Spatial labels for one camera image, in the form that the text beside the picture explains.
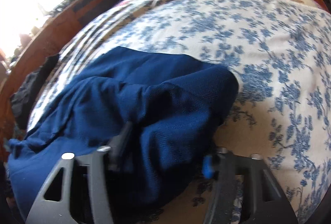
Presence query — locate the blue suit jacket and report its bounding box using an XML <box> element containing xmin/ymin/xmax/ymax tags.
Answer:
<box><xmin>8</xmin><ymin>46</ymin><xmax>240</xmax><ymax>224</ymax></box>

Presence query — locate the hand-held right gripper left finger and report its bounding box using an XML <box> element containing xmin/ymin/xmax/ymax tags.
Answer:
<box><xmin>24</xmin><ymin>122</ymin><xmax>133</xmax><ymax>224</ymax></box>

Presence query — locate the bed with floral sheets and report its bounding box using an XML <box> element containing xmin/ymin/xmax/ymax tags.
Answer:
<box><xmin>27</xmin><ymin>0</ymin><xmax>331</xmax><ymax>224</ymax></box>

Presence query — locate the black garment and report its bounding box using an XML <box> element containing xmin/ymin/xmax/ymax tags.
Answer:
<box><xmin>10</xmin><ymin>54</ymin><xmax>60</xmax><ymax>123</ymax></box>

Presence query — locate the wooden desk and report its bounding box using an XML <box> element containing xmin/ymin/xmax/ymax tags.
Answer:
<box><xmin>0</xmin><ymin>0</ymin><xmax>130</xmax><ymax>136</ymax></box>

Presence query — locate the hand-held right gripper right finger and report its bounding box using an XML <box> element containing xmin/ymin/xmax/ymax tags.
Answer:
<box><xmin>202</xmin><ymin>146</ymin><xmax>294</xmax><ymax>224</ymax></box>

